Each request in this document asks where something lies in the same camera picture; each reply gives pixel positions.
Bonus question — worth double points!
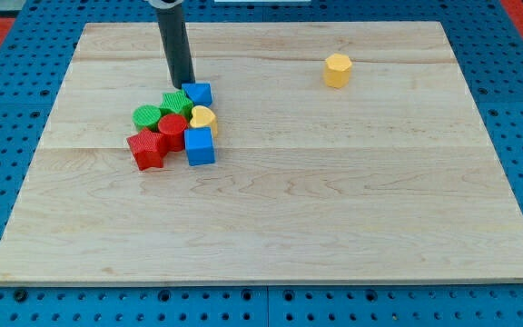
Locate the yellow heart block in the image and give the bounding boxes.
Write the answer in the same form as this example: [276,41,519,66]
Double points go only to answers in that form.
[190,105,218,138]

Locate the yellow hexagon block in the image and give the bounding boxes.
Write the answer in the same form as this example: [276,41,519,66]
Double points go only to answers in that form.
[323,54,352,88]

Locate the blue cube block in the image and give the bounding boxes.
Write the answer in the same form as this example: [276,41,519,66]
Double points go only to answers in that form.
[184,127,215,166]

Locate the light wooden board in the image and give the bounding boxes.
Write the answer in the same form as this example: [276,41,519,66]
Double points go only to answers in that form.
[0,21,523,287]

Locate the blue triangle block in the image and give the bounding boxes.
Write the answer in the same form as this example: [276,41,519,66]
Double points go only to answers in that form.
[182,83,212,106]

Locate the red cylinder block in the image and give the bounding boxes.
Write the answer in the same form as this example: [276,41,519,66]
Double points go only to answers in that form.
[157,114,188,152]

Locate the green star block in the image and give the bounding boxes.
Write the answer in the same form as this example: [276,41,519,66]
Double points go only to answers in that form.
[159,90,193,120]

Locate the red star block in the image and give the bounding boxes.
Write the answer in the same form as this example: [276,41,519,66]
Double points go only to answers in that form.
[126,128,168,171]

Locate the green cylinder block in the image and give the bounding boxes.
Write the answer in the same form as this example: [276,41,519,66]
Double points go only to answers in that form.
[132,104,162,132]

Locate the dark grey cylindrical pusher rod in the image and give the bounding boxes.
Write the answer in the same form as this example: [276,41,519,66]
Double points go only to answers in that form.
[149,0,195,89]

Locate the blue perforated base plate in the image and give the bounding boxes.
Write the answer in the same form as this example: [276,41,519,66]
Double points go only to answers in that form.
[0,0,523,326]

